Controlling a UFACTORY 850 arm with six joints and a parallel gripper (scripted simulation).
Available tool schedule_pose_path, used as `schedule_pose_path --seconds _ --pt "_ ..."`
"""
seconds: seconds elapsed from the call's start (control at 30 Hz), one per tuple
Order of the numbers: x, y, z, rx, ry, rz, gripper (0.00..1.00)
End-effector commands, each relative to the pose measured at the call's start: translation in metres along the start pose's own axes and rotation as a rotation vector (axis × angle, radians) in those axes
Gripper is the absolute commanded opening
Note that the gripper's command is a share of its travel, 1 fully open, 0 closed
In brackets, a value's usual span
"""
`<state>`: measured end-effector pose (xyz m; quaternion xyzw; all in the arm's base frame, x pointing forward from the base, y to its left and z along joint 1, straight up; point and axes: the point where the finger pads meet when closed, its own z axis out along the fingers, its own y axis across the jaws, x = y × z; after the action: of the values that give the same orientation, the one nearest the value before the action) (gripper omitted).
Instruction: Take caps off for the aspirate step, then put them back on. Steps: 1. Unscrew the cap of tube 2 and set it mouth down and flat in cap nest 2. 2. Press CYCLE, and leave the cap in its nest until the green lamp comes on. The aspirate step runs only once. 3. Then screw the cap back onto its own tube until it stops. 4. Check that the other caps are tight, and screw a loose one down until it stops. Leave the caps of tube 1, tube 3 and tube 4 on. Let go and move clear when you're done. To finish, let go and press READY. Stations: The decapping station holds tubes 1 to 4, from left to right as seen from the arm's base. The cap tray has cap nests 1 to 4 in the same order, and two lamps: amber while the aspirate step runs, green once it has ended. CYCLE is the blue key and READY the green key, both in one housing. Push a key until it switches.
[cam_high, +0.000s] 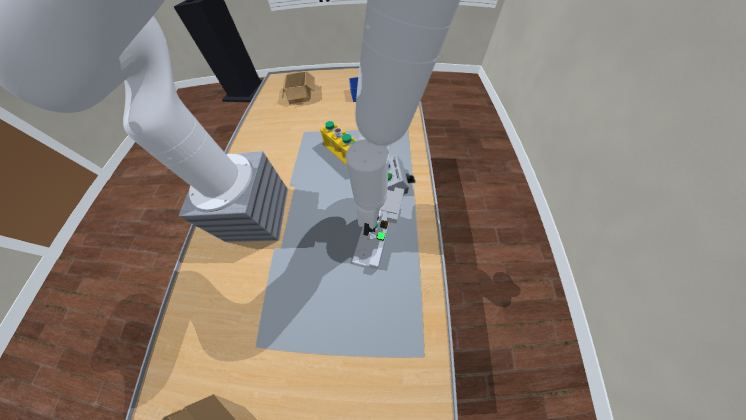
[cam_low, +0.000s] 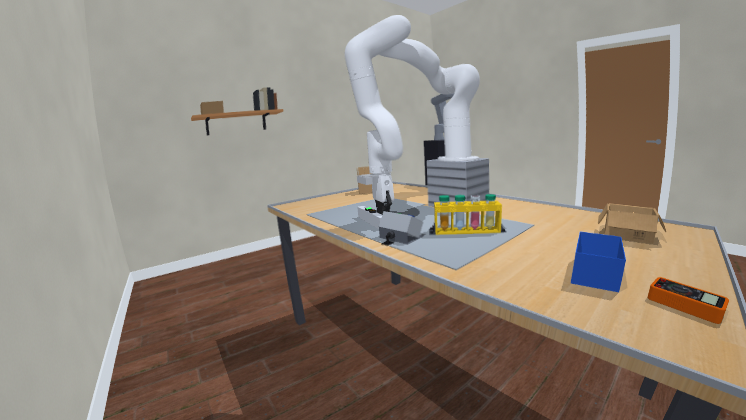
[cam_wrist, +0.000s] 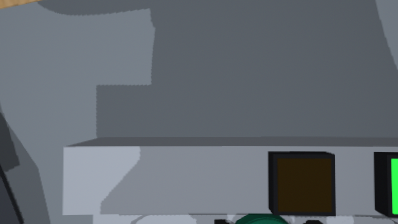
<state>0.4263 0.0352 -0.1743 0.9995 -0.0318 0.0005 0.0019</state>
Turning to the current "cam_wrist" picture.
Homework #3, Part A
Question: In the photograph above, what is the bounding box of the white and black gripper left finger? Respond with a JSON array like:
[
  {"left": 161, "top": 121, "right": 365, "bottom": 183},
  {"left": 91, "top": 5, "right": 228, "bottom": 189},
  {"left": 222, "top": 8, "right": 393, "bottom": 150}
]
[{"left": 214, "top": 219, "right": 230, "bottom": 224}]

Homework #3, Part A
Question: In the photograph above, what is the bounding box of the grey bench mat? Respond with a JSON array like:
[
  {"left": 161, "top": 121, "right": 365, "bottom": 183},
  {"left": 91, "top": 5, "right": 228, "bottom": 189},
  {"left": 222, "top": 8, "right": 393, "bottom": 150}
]
[{"left": 0, "top": 0, "right": 398, "bottom": 224}]

